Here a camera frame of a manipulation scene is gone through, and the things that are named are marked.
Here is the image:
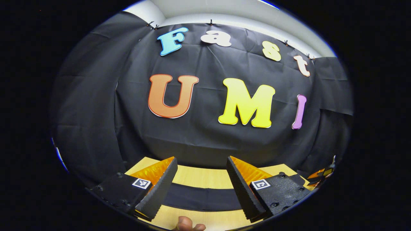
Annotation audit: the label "black backdrop cloth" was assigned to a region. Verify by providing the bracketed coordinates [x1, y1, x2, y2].
[50, 11, 354, 188]

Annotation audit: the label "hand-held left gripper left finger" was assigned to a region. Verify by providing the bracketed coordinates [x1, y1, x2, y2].
[87, 157, 178, 221]

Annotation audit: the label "black jeans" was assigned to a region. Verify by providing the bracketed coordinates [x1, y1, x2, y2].
[162, 183, 244, 211]

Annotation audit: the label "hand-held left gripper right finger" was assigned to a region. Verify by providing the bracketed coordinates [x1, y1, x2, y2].
[226, 156, 312, 223]

